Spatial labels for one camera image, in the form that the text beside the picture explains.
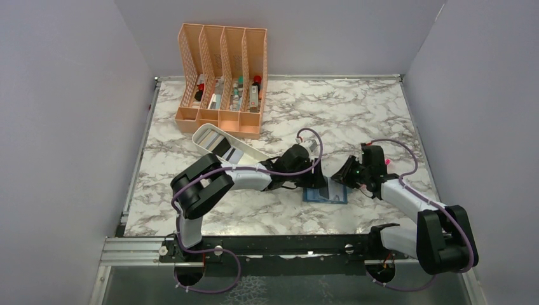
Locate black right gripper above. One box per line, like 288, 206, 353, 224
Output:
331, 155, 370, 189

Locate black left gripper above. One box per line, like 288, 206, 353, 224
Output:
285, 158, 327, 189

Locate teal card holder wallet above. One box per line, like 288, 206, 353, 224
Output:
303, 177, 348, 204

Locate black credit card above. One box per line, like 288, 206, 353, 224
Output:
318, 187, 332, 201

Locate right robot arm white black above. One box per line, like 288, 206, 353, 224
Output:
331, 140, 479, 275

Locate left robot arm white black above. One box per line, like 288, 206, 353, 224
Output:
170, 144, 327, 261

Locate red capped stick in organizer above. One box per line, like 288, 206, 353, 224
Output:
249, 75, 262, 113

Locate teal capped tubes in organizer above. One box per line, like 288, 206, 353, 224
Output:
230, 76, 243, 111

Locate white oblong plastic tray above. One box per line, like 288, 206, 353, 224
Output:
192, 123, 271, 191

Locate grey box in organizer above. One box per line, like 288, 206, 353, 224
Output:
207, 79, 224, 110

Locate peach plastic file organizer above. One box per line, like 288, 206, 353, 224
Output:
175, 24, 268, 139

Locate red black item in organizer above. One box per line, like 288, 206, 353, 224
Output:
194, 83, 205, 102

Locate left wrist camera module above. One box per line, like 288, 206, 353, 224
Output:
296, 137, 318, 155

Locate black mounting rail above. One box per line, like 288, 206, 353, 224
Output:
158, 234, 405, 279

